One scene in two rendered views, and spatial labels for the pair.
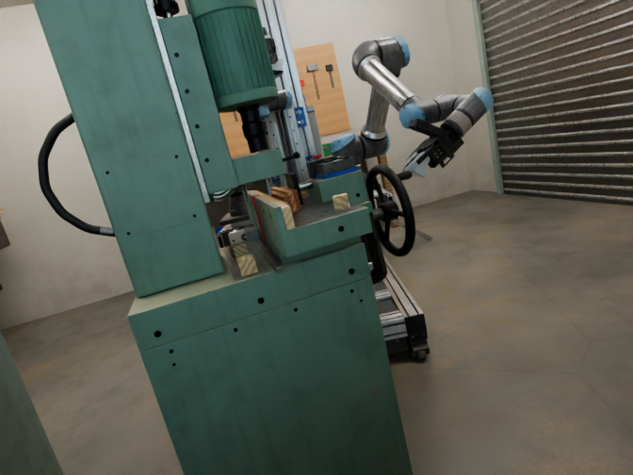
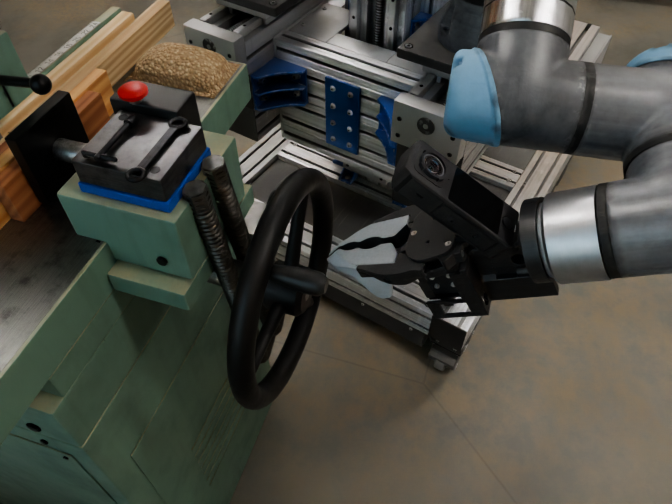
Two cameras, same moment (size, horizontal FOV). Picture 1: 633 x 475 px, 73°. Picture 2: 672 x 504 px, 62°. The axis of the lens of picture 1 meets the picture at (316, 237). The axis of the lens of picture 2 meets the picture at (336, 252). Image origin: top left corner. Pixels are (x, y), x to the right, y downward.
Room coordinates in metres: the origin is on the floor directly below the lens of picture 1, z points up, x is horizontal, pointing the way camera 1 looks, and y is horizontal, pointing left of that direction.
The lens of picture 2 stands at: (0.97, -0.49, 1.35)
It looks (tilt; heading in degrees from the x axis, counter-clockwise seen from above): 49 degrees down; 31
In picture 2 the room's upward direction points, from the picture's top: straight up
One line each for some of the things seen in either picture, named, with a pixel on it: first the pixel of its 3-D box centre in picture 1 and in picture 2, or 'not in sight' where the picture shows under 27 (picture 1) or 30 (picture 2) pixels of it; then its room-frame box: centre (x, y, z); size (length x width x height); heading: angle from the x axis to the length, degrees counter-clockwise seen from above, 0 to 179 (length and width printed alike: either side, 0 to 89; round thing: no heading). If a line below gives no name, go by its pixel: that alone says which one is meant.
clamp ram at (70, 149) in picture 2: (303, 186); (77, 153); (1.23, 0.00, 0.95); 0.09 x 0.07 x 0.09; 13
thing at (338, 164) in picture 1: (331, 165); (147, 139); (1.26, -0.09, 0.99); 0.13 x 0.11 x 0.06; 13
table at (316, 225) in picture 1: (312, 212); (105, 206); (1.24, -0.01, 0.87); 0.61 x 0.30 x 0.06; 13
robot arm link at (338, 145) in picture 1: (346, 150); not in sight; (1.94, -0.22, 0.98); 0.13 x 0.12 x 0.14; 109
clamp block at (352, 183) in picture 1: (335, 189); (159, 194); (1.26, -0.09, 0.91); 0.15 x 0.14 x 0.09; 13
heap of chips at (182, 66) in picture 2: not in sight; (180, 61); (1.47, 0.07, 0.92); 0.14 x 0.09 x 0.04; 103
